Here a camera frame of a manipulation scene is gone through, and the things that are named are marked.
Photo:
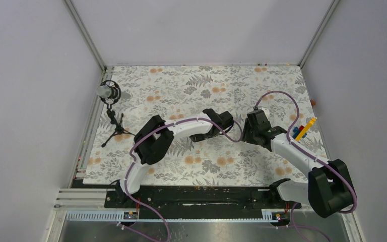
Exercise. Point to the microphone on tripod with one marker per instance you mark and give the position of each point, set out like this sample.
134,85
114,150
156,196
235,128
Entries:
110,93

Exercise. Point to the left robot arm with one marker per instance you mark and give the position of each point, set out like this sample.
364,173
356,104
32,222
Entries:
154,139

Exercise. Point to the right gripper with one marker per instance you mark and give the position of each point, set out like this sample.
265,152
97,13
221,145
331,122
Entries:
246,135

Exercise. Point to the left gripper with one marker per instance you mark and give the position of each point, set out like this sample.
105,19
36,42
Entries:
197,137

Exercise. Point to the white slotted cable duct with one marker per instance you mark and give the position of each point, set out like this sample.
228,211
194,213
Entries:
133,216

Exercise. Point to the colourful toy block stack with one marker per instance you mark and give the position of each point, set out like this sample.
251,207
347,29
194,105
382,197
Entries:
300,132

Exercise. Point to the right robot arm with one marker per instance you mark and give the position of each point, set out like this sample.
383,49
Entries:
329,188

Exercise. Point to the floral table mat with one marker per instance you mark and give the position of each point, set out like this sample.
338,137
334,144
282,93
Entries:
180,92

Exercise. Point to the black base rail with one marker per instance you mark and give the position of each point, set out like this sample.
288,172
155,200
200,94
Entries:
173,202

